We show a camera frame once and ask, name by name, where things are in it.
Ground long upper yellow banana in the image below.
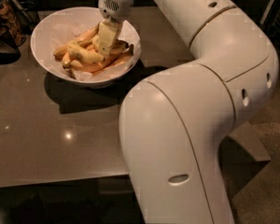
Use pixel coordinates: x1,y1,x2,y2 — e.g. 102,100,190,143
53,24,99,59

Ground orange bottom banana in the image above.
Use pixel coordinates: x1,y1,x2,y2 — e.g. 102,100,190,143
69,57,117,73

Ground right end yellow banana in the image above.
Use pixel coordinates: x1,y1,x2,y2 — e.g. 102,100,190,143
105,45,134,69

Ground black wire rack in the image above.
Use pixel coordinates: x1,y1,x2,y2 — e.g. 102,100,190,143
10,0,40,35

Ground white ceramic bowl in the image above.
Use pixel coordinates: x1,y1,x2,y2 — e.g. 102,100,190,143
31,7,141,89

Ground small left yellow banana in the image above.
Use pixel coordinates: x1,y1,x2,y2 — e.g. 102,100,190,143
62,52,72,69

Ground black kettle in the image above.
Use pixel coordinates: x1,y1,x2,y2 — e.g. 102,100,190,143
0,24,21,64

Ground white paper bowl liner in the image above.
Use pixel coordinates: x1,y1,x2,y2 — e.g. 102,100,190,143
45,7,141,88

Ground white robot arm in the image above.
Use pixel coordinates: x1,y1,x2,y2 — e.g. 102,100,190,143
119,0,279,224

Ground patterned glass jar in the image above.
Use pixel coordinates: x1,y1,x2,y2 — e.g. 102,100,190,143
0,0,25,46

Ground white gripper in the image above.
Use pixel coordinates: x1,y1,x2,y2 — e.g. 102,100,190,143
98,0,133,57

